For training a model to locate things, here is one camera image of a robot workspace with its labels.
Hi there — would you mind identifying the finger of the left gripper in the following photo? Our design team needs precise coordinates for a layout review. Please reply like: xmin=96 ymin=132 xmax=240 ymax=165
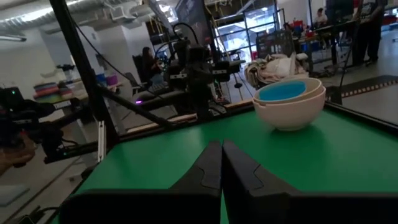
xmin=200 ymin=72 xmax=216 ymax=103
xmin=185 ymin=72 xmax=201 ymax=103

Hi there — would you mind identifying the black frame post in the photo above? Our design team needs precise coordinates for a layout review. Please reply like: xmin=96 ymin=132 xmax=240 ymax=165
xmin=49 ymin=0 xmax=121 ymax=147

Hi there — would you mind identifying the orange bowl with blue inside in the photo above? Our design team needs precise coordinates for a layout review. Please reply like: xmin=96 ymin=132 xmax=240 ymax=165
xmin=257 ymin=80 xmax=307 ymax=102

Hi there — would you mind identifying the black office chair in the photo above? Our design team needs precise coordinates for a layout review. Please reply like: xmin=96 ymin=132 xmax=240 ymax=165
xmin=124 ymin=72 xmax=147 ymax=95

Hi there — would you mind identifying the black floor cable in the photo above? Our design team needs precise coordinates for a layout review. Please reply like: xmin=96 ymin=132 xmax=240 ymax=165
xmin=17 ymin=205 xmax=60 ymax=224

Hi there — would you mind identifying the thin black cable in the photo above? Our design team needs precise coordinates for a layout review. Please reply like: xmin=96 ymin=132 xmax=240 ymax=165
xmin=66 ymin=14 xmax=135 ymax=85

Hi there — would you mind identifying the blue container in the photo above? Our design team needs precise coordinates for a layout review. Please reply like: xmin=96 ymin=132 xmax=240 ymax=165
xmin=94 ymin=72 xmax=108 ymax=87

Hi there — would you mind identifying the black diagonal frame strut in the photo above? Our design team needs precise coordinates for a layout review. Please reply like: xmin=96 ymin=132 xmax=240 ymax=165
xmin=95 ymin=84 xmax=175 ymax=131

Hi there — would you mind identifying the cream bowl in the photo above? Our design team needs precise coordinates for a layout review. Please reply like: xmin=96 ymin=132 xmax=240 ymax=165
xmin=252 ymin=77 xmax=325 ymax=105

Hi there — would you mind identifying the ceiling tube lamp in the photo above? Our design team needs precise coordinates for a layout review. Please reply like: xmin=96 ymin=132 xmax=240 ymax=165
xmin=0 ymin=34 xmax=27 ymax=43

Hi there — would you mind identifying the aluminium bracket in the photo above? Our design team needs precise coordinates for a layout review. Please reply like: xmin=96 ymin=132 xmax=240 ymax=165
xmin=96 ymin=120 xmax=108 ymax=164

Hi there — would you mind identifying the black mat with yellow dots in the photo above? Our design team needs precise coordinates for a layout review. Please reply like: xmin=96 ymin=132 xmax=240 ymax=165
xmin=340 ymin=74 xmax=398 ymax=99

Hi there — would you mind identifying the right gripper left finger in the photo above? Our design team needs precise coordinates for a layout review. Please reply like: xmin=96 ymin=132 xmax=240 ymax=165
xmin=58 ymin=140 xmax=223 ymax=224

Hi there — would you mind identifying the large white bowl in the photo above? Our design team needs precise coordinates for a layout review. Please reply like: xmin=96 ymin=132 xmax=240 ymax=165
xmin=252 ymin=86 xmax=327 ymax=132

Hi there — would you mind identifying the black wire crate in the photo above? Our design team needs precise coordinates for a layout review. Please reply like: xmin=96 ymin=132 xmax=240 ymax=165
xmin=255 ymin=30 xmax=295 ymax=60

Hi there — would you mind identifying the pile of beige cloths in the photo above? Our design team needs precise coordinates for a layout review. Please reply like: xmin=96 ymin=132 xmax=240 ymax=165
xmin=243 ymin=53 xmax=309 ymax=90

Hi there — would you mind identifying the stack of coloured mats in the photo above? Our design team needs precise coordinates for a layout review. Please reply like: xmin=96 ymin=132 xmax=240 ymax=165
xmin=32 ymin=81 xmax=74 ymax=104

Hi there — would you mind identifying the purple container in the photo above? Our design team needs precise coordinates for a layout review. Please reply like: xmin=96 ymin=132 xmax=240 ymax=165
xmin=105 ymin=74 xmax=119 ymax=87

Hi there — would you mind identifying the dark hanging banner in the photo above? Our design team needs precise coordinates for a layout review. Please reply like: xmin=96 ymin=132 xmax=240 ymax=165
xmin=175 ymin=0 xmax=216 ymax=48

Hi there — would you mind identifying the cluttered work table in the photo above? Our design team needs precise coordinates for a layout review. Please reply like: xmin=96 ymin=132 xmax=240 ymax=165
xmin=291 ymin=19 xmax=359 ymax=75

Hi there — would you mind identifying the black control device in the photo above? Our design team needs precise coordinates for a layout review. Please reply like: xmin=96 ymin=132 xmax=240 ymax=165
xmin=0 ymin=86 xmax=65 ymax=165

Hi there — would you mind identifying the person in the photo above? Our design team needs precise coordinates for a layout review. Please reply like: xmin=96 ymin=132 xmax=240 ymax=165
xmin=352 ymin=0 xmax=389 ymax=68
xmin=141 ymin=46 xmax=165 ymax=87
xmin=313 ymin=7 xmax=329 ymax=28

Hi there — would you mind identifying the person's hand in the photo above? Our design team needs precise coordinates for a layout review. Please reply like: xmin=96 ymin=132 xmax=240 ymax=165
xmin=0 ymin=133 xmax=37 ymax=175

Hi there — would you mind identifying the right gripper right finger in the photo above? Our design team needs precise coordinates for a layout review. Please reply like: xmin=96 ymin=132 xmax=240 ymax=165
xmin=222 ymin=139 xmax=398 ymax=224

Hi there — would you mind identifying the black cable loop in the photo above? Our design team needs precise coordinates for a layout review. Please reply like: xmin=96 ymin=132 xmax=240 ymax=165
xmin=172 ymin=22 xmax=200 ymax=45

